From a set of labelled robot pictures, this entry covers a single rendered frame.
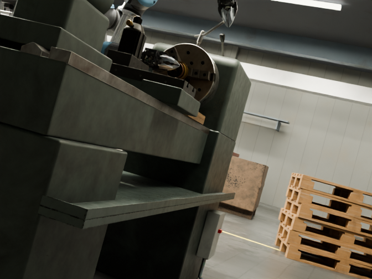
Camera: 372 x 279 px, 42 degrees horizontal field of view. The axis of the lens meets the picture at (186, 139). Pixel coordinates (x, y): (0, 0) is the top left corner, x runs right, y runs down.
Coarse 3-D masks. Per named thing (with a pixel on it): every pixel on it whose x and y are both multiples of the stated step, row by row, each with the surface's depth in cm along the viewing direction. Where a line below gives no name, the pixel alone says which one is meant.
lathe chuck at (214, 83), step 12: (180, 48) 239; (192, 48) 237; (192, 60) 237; (204, 60) 235; (156, 72) 241; (216, 72) 239; (192, 84) 236; (204, 84) 234; (216, 84) 241; (204, 96) 234
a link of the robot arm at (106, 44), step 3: (105, 42) 219; (108, 42) 219; (111, 42) 218; (114, 42) 219; (102, 45) 218; (105, 45) 218; (108, 45) 217; (111, 45) 217; (114, 45) 217; (117, 45) 217; (102, 48) 218; (105, 48) 217; (108, 48) 217; (111, 48) 217; (114, 48) 216; (117, 48) 216; (102, 51) 218; (105, 51) 218; (105, 54) 218
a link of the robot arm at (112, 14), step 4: (112, 4) 266; (112, 8) 266; (108, 12) 264; (112, 12) 266; (116, 12) 269; (108, 16) 264; (112, 16) 266; (116, 16) 268; (112, 20) 267; (116, 20) 268; (108, 24) 267; (112, 24) 268; (108, 28) 271
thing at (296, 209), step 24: (288, 192) 532; (312, 192) 468; (336, 192) 529; (360, 192) 466; (288, 216) 494; (312, 216) 497; (336, 216) 529; (360, 216) 497; (288, 240) 468; (312, 240) 530; (336, 240) 467; (360, 240) 535; (312, 264) 464; (336, 264) 466; (360, 264) 463
